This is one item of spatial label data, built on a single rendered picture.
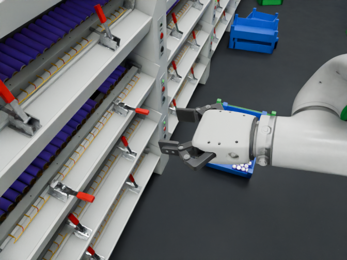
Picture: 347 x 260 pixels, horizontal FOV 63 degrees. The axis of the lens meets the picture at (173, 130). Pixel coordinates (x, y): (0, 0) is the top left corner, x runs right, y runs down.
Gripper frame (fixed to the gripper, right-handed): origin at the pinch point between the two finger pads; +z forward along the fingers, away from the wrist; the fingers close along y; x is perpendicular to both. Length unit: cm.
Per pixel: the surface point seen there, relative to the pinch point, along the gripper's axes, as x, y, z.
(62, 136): -2.3, -3.6, 26.5
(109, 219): -44, -2, 32
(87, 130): -3.7, 0.3, 23.0
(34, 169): -2.3, -13.4, 26.2
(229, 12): -44, 170, 29
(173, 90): -27, 49, 24
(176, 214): -62, 15, 17
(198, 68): -45, 94, 30
